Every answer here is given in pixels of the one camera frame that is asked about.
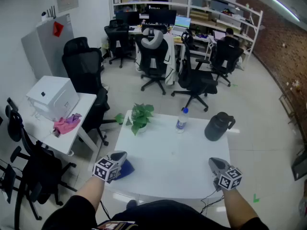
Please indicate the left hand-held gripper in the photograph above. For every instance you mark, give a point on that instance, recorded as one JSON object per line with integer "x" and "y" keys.
{"x": 105, "y": 169}

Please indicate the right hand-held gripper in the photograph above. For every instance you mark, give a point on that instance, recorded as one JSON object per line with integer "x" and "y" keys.
{"x": 227, "y": 176}

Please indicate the blue cloth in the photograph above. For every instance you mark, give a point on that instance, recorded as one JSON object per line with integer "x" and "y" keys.
{"x": 127, "y": 170}

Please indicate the person's right forearm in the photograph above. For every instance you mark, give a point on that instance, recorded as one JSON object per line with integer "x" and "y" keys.
{"x": 236, "y": 205}

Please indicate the person's left forearm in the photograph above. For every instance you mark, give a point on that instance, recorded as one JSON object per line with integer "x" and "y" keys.
{"x": 90, "y": 193}

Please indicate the green potted plant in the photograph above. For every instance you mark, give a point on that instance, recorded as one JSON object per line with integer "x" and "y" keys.
{"x": 140, "y": 116}

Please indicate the person's blue shoe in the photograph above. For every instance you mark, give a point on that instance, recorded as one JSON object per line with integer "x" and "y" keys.
{"x": 132, "y": 203}

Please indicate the clear water bottle blue cap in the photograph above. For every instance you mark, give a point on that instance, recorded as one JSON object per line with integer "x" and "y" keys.
{"x": 181, "y": 122}

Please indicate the white side desk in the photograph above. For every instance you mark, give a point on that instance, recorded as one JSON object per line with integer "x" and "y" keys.
{"x": 72, "y": 133}

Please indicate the purple cloth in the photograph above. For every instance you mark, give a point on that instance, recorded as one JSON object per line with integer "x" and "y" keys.
{"x": 73, "y": 118}

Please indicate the pink cloth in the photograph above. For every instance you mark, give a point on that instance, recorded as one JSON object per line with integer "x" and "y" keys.
{"x": 62, "y": 126}

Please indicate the person's black clothing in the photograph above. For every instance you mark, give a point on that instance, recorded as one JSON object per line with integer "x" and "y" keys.
{"x": 168, "y": 214}

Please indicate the black office chair with bag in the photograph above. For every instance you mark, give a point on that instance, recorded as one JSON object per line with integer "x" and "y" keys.
{"x": 36, "y": 171}

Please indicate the black office chair with armrests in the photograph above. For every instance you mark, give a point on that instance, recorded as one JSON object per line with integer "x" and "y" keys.
{"x": 194, "y": 78}

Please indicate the black floor box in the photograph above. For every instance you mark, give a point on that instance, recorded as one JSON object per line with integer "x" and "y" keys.
{"x": 299, "y": 166}

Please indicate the white box appliance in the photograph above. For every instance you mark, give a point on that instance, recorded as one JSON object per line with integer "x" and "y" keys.
{"x": 54, "y": 97}

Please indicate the tall black mesh office chair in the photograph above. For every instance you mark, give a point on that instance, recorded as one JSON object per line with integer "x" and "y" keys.
{"x": 84, "y": 68}

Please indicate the black chair with white lumbar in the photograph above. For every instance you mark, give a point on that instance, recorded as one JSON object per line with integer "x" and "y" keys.
{"x": 153, "y": 56}

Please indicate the white jacket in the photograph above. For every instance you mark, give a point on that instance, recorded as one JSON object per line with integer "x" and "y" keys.
{"x": 169, "y": 61}

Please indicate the black occupied office chair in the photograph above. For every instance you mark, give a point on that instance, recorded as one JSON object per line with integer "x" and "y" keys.
{"x": 227, "y": 56}

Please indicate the black office chair with headrest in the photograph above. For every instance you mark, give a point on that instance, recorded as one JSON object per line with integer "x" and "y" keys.
{"x": 118, "y": 39}

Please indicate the grey neck pillow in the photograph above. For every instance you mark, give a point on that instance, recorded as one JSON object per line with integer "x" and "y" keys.
{"x": 151, "y": 41}

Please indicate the open laptop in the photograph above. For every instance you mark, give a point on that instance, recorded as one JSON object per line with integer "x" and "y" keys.
{"x": 218, "y": 35}

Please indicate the grey cabinet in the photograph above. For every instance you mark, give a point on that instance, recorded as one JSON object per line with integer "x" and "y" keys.
{"x": 50, "y": 47}

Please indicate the small black monitor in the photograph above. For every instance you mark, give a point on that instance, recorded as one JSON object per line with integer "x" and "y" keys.
{"x": 127, "y": 18}

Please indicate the red paper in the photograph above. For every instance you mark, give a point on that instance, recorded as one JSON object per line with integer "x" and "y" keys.
{"x": 58, "y": 29}

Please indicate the lit screen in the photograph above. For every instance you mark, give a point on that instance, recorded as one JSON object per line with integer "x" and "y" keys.
{"x": 182, "y": 22}

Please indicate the wide black monitor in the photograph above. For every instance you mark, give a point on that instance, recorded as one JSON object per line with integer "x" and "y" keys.
{"x": 163, "y": 17}

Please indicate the white shelf unit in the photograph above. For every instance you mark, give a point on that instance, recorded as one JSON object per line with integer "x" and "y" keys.
{"x": 216, "y": 15}

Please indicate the white router with black antennas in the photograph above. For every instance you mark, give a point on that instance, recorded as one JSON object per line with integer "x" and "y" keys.
{"x": 48, "y": 14}

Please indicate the ceiling tube lamp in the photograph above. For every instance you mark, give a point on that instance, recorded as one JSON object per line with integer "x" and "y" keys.
{"x": 285, "y": 8}

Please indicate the metal frame rack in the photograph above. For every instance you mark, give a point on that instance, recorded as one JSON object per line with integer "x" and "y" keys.
{"x": 291, "y": 106}

